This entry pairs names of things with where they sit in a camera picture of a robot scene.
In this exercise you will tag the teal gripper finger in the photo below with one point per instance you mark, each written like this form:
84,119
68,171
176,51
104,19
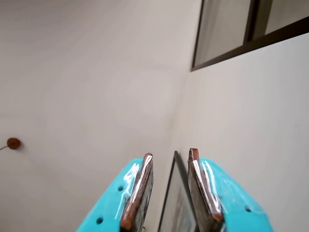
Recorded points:
111,207
229,203

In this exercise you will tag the dark framed picture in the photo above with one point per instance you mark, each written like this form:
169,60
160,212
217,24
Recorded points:
178,198

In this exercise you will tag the round brown wall knob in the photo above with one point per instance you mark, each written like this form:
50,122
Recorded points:
13,143

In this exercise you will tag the dark brown window frame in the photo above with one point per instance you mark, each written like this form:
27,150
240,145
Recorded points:
249,36

